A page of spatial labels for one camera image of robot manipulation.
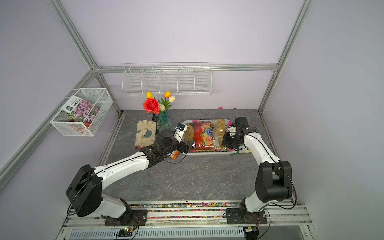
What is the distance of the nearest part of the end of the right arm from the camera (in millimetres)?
637

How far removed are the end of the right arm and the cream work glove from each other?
518mm

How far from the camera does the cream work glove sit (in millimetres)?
1032
